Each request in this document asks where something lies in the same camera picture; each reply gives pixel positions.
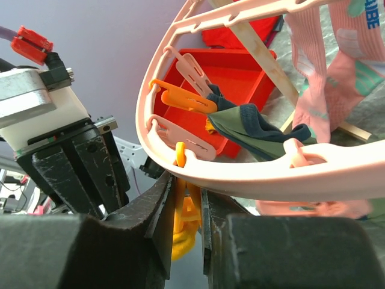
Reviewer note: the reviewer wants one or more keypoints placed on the folded red cloth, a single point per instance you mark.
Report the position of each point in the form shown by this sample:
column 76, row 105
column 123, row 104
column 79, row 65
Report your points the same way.
column 245, row 35

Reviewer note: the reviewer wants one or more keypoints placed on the red plastic bin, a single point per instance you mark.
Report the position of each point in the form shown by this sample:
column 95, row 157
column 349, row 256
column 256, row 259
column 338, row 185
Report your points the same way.
column 240, row 79

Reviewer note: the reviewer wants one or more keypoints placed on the pink round clip hanger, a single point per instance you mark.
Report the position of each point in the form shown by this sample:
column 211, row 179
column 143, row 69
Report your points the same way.
column 318, row 172

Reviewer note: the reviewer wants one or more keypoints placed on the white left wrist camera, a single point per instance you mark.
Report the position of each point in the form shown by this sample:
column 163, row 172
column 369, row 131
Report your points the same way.
column 35, row 101

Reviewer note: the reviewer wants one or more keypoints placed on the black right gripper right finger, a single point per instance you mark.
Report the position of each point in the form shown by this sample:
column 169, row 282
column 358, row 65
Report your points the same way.
column 241, row 250

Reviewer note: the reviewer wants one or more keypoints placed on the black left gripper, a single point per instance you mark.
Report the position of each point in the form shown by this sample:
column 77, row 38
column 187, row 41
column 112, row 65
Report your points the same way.
column 79, row 166

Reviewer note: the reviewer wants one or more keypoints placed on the wooden clothes rack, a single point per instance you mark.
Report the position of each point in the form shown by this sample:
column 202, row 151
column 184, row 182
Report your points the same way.
column 275, row 71

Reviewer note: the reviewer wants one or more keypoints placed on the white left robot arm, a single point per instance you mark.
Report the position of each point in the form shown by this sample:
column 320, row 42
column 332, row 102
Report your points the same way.
column 134, row 158

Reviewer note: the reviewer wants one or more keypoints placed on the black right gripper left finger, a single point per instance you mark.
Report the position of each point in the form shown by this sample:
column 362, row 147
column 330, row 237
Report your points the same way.
column 129, row 248

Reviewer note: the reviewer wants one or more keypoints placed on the olive green sock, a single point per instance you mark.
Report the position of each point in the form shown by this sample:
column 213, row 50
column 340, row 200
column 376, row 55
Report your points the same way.
column 245, row 126

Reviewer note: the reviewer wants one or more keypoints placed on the pink patterned sock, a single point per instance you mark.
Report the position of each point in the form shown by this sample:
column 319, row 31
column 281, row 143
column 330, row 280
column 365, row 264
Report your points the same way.
column 331, row 91

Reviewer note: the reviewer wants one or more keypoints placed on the mustard yellow sock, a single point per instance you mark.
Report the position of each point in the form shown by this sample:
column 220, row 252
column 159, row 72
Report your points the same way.
column 187, row 218
column 209, row 127

